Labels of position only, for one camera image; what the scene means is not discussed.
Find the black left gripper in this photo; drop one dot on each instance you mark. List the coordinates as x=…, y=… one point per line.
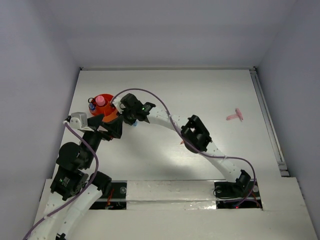
x=114, y=128

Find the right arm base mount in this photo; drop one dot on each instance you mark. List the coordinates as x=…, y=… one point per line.
x=227, y=197

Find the pink highlighter pen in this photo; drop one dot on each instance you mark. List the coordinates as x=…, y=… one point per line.
x=237, y=115

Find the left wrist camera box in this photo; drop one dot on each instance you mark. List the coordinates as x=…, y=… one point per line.
x=77, y=120

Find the pink cap crayon bottle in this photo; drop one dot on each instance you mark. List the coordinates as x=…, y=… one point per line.
x=100, y=101

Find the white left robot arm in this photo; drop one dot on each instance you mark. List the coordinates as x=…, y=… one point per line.
x=78, y=185

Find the orange round desk organizer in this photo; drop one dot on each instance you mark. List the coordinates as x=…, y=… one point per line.
x=108, y=110

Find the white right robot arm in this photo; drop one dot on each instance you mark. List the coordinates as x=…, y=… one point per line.
x=193, y=133

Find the clear glue bottle blue cap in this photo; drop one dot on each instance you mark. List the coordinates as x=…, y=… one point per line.
x=92, y=107

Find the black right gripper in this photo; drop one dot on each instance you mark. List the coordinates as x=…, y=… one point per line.
x=123, y=110

